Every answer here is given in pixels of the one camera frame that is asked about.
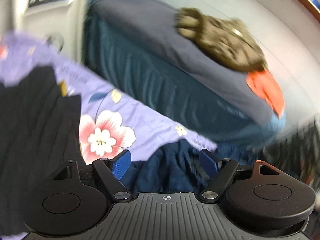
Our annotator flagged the navy blue jacket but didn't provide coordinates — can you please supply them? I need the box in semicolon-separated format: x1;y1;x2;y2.
120;139;249;194

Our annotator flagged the lilac floral bed sheet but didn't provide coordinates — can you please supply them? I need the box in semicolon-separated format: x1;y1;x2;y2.
0;31;218;240

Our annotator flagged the black storage rack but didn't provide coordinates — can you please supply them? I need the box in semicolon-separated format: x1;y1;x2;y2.
261;115;319;192

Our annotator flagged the black quilted jacket yellow lining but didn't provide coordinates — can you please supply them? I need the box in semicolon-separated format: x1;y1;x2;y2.
1;66;85;236

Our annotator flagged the orange cloth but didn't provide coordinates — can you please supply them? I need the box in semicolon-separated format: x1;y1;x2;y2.
246;70;285;119

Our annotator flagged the olive brown fleece jacket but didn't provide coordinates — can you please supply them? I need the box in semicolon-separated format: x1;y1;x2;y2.
176;8;267;73

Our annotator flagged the white shelf cabinet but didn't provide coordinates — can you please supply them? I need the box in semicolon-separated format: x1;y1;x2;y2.
1;0;88;62

